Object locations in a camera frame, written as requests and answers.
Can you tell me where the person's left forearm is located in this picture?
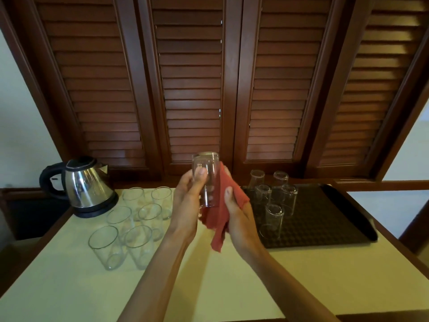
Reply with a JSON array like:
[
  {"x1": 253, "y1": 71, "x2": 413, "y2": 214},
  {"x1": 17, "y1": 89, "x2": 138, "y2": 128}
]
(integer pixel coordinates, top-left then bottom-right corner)
[{"x1": 117, "y1": 231, "x2": 195, "y2": 322}]

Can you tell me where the person's right forearm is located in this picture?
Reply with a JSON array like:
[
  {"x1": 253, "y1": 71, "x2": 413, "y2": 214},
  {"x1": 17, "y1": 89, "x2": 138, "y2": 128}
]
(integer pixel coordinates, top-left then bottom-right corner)
[{"x1": 249, "y1": 246, "x2": 339, "y2": 322}]

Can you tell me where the brown louvered wooden shutter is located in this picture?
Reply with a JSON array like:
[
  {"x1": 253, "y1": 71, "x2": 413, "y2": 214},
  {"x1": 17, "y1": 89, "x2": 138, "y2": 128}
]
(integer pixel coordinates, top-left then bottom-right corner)
[
  {"x1": 134, "y1": 0, "x2": 242, "y2": 177},
  {"x1": 234, "y1": 0, "x2": 354, "y2": 177},
  {"x1": 10, "y1": 0, "x2": 163, "y2": 178},
  {"x1": 305, "y1": 0, "x2": 429, "y2": 181}
]

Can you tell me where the brown wooden door frame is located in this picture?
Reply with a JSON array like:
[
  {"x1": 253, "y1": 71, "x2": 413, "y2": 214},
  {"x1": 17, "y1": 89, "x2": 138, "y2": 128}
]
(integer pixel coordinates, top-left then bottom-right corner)
[{"x1": 400, "y1": 197, "x2": 429, "y2": 255}]

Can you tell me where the dark brown textured tray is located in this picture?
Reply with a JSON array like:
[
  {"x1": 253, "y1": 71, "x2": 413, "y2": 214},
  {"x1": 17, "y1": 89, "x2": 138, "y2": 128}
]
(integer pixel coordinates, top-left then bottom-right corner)
[{"x1": 242, "y1": 183, "x2": 379, "y2": 249}]

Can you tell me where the person's left hand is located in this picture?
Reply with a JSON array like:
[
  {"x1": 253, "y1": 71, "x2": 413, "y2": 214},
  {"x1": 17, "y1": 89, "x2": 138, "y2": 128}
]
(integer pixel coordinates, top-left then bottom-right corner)
[{"x1": 166, "y1": 166, "x2": 209, "y2": 246}]

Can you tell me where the brown wooden wall rail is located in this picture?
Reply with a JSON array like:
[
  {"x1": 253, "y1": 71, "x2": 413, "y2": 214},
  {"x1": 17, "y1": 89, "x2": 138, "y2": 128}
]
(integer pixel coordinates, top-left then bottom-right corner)
[{"x1": 335, "y1": 179, "x2": 429, "y2": 192}]

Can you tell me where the person's right hand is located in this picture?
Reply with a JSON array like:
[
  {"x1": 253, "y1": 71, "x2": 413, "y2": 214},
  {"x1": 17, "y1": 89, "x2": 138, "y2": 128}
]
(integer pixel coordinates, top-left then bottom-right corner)
[{"x1": 223, "y1": 186, "x2": 268, "y2": 262}]

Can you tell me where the group of clear glasses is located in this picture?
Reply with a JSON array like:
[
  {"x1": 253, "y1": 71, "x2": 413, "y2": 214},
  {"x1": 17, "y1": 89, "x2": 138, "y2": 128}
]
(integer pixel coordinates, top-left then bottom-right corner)
[{"x1": 88, "y1": 186, "x2": 173, "y2": 271}]

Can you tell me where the red cloth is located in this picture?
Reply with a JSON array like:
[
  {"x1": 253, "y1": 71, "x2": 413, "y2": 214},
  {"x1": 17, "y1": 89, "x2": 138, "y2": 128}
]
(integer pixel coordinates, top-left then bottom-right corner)
[{"x1": 200, "y1": 161, "x2": 251, "y2": 253}]

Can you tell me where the steel electric kettle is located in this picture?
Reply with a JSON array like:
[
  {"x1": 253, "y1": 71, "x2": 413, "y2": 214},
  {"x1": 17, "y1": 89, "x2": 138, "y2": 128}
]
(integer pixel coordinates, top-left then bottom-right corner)
[
  {"x1": 39, "y1": 156, "x2": 119, "y2": 219},
  {"x1": 73, "y1": 192, "x2": 119, "y2": 219}
]

